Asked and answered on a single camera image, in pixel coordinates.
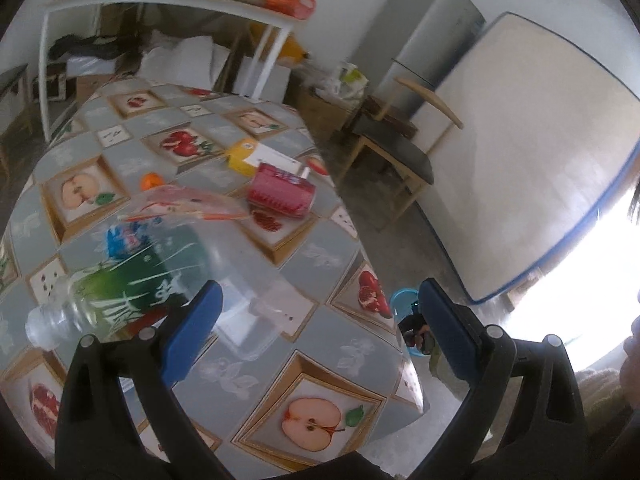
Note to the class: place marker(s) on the wooden chair with black seat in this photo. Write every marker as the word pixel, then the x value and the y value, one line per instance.
pixel 400 152

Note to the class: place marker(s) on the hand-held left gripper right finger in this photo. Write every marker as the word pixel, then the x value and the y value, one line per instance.
pixel 448 325

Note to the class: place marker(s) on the orange plastic bag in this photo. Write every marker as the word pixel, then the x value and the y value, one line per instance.
pixel 287 0

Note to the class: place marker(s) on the clear red plastic wrapper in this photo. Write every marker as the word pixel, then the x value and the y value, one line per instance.
pixel 190 204

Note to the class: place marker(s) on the small orange fruit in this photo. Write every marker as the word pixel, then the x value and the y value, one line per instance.
pixel 151 181

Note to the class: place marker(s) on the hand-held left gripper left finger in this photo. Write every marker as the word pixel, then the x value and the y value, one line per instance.
pixel 195 320

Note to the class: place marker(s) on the fruit printed tablecloth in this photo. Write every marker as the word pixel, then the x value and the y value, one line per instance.
pixel 310 270

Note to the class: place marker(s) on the brown cardboard box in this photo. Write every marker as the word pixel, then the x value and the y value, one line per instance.
pixel 320 112

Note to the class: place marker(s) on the yellow white toothpaste box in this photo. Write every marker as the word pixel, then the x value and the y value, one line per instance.
pixel 252 156

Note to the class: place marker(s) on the blue plastic basin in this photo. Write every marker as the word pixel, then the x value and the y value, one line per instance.
pixel 402 299

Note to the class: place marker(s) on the dark metal case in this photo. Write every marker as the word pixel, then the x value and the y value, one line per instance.
pixel 52 85

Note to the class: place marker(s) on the white plastic bags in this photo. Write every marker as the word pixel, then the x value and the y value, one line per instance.
pixel 347 80

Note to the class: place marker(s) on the yellow plastic bag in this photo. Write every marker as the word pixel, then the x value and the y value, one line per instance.
pixel 292 50

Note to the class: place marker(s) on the clear bottle with green label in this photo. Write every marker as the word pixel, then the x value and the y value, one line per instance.
pixel 135 280

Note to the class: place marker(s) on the grey refrigerator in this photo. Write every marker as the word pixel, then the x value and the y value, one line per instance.
pixel 425 45

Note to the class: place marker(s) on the white mattress with blue edge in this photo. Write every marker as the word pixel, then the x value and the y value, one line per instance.
pixel 520 150

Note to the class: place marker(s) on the white pillow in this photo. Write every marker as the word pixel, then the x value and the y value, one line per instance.
pixel 185 60

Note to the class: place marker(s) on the black cloth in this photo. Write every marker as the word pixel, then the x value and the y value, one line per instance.
pixel 85 47

